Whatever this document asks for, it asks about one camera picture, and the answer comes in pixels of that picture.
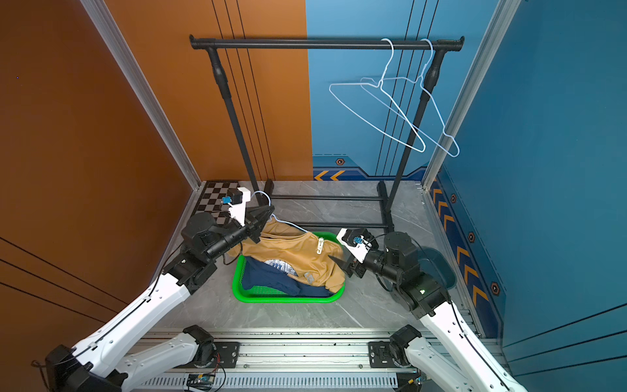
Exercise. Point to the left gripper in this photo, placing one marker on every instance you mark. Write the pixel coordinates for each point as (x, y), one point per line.
(253, 216)

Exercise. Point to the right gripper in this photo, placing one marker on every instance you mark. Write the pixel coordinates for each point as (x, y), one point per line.
(348, 268)

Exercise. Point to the yellow printed t-shirt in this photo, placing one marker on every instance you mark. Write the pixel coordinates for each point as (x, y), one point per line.
(283, 245)

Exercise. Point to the navy blue t-shirt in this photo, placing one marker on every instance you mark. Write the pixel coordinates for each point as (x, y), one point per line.
(260, 274)

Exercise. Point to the light blue hanger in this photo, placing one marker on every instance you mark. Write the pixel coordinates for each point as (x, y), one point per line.
(427, 79)

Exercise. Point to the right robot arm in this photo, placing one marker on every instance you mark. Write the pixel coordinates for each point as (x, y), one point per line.
(431, 304)

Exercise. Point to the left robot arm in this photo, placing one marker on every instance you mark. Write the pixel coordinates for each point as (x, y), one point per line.
(203, 242)

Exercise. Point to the black white checkerboard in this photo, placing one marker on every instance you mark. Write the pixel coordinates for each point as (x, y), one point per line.
(210, 200)

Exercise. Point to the green plastic basket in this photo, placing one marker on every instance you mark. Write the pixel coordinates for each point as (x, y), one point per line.
(264, 295)

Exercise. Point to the teal plastic tub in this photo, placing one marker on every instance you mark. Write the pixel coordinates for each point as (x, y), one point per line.
(433, 263)

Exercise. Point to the left green circuit board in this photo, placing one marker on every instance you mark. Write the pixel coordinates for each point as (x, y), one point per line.
(200, 382)

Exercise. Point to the black clothes rack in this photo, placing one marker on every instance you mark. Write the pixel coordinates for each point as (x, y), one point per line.
(384, 198)

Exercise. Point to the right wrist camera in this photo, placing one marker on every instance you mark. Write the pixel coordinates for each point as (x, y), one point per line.
(359, 242)

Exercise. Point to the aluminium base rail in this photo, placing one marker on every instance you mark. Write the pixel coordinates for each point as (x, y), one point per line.
(303, 353)

